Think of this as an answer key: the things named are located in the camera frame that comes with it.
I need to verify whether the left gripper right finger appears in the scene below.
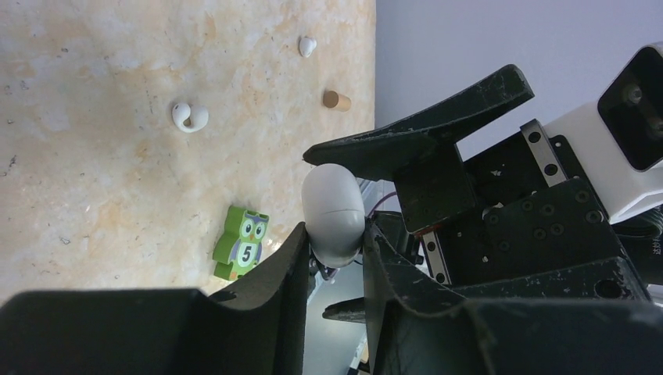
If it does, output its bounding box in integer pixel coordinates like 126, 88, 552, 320
363, 227, 662, 374

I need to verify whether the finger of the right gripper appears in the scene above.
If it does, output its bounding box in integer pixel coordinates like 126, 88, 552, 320
323, 297, 366, 323
303, 64, 535, 180

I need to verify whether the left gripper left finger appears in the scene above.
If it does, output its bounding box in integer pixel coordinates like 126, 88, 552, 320
1, 224, 309, 374

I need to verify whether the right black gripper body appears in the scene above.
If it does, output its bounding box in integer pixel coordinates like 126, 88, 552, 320
372, 120, 662, 299

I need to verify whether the white earbud charging case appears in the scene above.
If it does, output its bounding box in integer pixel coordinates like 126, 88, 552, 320
301, 163, 365, 269

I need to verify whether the white earbud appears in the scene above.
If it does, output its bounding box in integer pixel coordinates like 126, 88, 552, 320
298, 36, 317, 58
171, 102, 210, 134

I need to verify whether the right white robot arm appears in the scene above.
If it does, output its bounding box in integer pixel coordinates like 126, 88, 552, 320
304, 45, 662, 300

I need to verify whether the wooden cylinder block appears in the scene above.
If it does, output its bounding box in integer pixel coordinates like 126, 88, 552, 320
322, 90, 352, 112

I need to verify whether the green owl number block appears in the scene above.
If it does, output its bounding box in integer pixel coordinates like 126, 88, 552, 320
212, 205, 270, 281

